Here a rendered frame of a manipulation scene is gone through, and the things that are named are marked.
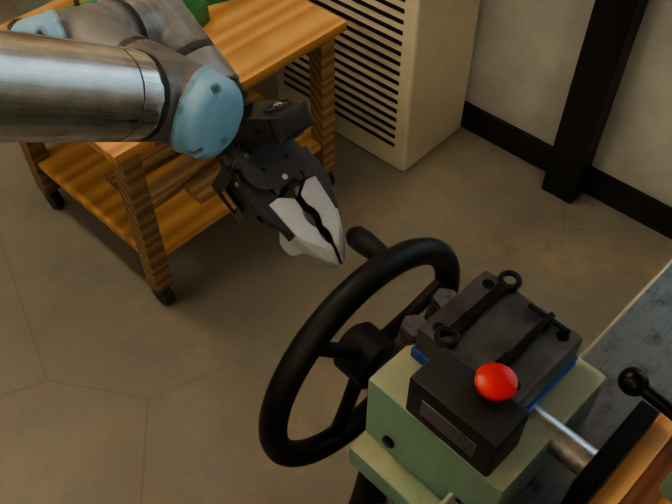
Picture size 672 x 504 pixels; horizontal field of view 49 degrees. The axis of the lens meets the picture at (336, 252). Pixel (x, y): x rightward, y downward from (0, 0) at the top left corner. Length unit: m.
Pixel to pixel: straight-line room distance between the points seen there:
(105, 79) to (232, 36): 1.20
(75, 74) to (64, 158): 1.52
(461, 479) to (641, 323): 0.26
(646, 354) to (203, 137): 0.44
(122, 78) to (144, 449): 1.20
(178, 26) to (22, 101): 0.29
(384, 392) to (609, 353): 0.23
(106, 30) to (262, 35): 1.07
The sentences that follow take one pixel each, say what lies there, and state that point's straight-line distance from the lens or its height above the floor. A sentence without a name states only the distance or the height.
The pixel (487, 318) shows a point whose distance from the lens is 0.60.
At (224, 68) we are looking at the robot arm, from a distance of 0.78.
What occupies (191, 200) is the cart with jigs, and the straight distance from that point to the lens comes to 1.87.
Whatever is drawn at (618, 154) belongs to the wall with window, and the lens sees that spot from 2.11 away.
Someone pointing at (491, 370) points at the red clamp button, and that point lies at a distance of 0.54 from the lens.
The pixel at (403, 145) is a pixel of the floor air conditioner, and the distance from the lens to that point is 2.11.
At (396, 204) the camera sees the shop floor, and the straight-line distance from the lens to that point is 2.08.
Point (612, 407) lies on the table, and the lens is 0.70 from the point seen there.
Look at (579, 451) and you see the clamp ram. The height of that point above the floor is 0.96.
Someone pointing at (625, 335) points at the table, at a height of 0.90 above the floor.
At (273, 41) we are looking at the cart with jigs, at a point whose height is 0.53.
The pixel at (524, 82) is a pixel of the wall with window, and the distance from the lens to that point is 2.16.
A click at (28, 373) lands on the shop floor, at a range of 1.88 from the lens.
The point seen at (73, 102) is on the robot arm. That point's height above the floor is 1.16.
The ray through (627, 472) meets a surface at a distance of 0.58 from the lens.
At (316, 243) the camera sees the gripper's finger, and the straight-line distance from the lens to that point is 0.73.
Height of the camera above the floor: 1.48
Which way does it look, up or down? 49 degrees down
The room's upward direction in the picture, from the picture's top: straight up
